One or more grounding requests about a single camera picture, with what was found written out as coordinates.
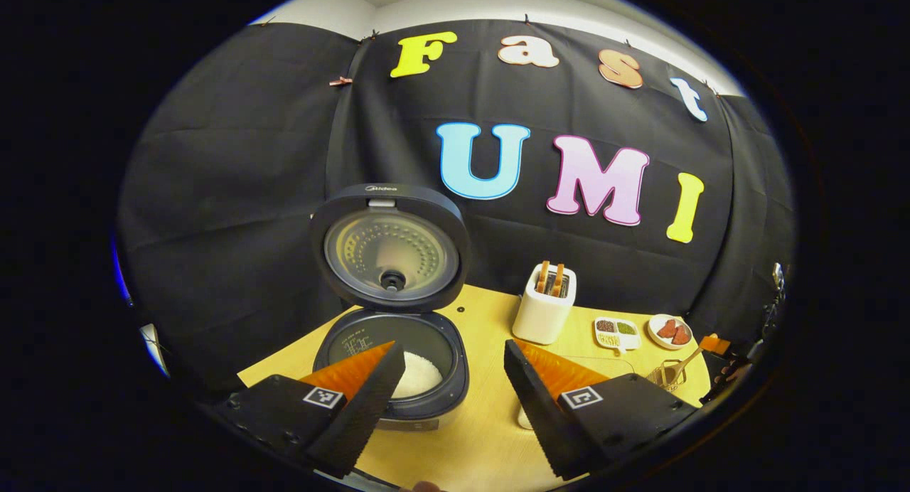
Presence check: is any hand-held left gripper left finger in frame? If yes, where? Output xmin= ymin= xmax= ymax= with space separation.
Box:
xmin=213 ymin=341 xmax=406 ymax=478

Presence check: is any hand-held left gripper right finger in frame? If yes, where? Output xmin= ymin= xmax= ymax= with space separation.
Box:
xmin=503 ymin=339 xmax=697 ymax=481

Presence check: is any clear plastic rice box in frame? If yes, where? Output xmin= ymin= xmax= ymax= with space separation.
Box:
xmin=518 ymin=355 xmax=637 ymax=430

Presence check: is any wooden spoon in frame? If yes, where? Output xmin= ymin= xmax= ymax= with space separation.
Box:
xmin=667 ymin=346 xmax=706 ymax=387

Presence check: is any white rice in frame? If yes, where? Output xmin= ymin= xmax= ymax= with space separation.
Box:
xmin=391 ymin=351 xmax=444 ymax=399

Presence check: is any dark grey rice cooker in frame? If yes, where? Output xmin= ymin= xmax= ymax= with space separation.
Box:
xmin=310 ymin=183 xmax=471 ymax=432

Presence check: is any white round plate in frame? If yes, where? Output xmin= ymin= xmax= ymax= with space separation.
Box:
xmin=647 ymin=314 xmax=693 ymax=351

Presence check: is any white toaster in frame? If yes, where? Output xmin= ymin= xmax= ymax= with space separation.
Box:
xmin=512 ymin=263 xmax=578 ymax=346

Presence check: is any white divided bean dish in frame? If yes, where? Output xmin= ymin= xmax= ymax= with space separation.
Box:
xmin=594 ymin=316 xmax=642 ymax=355

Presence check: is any black backdrop cloth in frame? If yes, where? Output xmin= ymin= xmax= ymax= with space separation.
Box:
xmin=117 ymin=19 xmax=796 ymax=393

